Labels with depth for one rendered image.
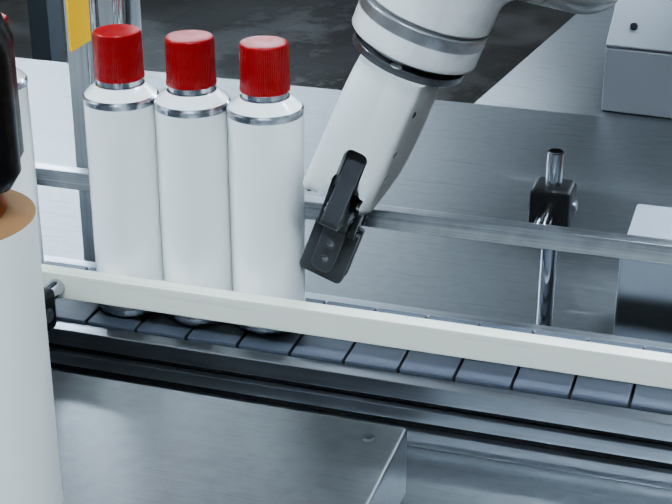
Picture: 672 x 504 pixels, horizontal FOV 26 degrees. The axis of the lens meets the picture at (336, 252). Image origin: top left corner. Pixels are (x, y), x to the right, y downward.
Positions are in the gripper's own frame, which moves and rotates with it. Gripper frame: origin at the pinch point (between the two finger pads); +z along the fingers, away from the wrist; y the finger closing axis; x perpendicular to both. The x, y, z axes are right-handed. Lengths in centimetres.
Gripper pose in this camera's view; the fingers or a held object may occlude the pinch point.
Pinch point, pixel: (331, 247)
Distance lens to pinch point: 100.0
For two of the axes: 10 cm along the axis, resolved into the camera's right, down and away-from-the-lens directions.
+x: 9.0, 4.3, -1.2
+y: -3.0, 4.0, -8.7
